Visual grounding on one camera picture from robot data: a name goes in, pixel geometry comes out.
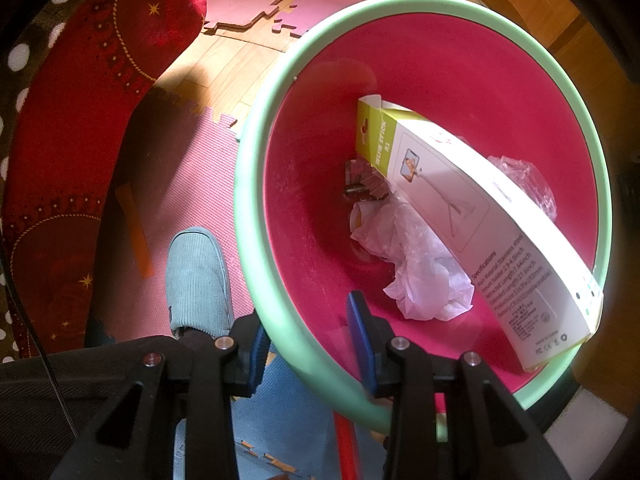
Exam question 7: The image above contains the white and green cardboard box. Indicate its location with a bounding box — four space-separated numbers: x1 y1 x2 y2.
356 95 605 373

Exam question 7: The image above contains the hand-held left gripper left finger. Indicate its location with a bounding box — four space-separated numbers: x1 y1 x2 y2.
50 310 273 480

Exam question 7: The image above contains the orange paper strip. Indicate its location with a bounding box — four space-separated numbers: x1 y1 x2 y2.
115 185 156 278

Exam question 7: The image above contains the white feather shuttlecock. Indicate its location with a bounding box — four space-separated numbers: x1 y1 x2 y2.
362 160 396 201

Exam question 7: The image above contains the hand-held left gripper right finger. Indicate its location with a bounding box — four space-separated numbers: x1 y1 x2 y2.
346 290 571 480

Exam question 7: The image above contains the clear plastic wrap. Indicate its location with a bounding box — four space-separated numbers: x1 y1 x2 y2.
487 155 558 221

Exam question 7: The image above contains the thin black cable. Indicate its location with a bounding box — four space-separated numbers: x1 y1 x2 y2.
0 250 78 438

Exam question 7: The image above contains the grey corduroy slipper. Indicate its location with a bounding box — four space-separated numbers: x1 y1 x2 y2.
166 227 236 340

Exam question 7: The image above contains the red bin with green rim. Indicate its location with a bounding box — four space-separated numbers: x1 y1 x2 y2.
233 0 613 436

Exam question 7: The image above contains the red plastic handle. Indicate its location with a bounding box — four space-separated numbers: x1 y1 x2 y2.
332 412 361 480

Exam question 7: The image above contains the red patterned cushion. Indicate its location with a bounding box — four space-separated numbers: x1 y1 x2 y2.
0 0 208 361

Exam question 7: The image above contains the white plastic bag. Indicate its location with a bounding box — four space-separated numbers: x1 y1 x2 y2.
350 195 475 321

